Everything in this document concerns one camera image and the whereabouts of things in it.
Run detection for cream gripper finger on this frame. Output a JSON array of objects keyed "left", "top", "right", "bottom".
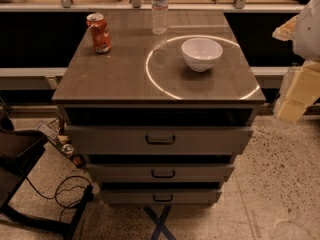
[{"left": 276, "top": 61, "right": 320, "bottom": 124}]

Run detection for grey top drawer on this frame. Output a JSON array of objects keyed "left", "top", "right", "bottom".
[{"left": 65, "top": 126, "right": 253, "bottom": 155}]

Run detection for grey drawer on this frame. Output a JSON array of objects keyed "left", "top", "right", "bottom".
[
  {"left": 100, "top": 189, "right": 222, "bottom": 205},
  {"left": 87, "top": 164, "right": 234, "bottom": 183},
  {"left": 65, "top": 126, "right": 253, "bottom": 155}
]

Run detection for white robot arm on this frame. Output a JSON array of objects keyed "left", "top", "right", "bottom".
[{"left": 272, "top": 0, "right": 320, "bottom": 127}]

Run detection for grey drawer cabinet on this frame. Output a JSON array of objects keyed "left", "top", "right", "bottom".
[{"left": 53, "top": 10, "right": 265, "bottom": 191}]

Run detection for grey bottom drawer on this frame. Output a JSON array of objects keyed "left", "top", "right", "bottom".
[{"left": 100, "top": 189, "right": 222, "bottom": 205}]

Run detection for grey middle drawer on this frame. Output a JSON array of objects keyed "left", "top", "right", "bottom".
[{"left": 87, "top": 164, "right": 234, "bottom": 183}]

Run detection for white bowl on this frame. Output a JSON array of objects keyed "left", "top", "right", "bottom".
[{"left": 181, "top": 37, "right": 223, "bottom": 72}]

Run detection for clear plastic water bottle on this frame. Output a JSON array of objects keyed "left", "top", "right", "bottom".
[{"left": 151, "top": 0, "right": 169, "bottom": 35}]

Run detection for blue tape cross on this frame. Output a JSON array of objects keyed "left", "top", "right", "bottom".
[{"left": 144, "top": 206, "right": 177, "bottom": 240}]

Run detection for orange soda can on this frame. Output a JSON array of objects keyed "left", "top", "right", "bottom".
[{"left": 86, "top": 13, "right": 111, "bottom": 54}]

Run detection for clutter of small floor items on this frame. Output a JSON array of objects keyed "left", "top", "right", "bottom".
[{"left": 35, "top": 118, "right": 86, "bottom": 168}]

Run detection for black chair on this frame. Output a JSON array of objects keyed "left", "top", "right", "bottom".
[{"left": 0, "top": 117, "right": 93, "bottom": 240}]

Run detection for black cable on floor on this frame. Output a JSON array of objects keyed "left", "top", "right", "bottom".
[{"left": 25, "top": 174, "right": 93, "bottom": 222}]

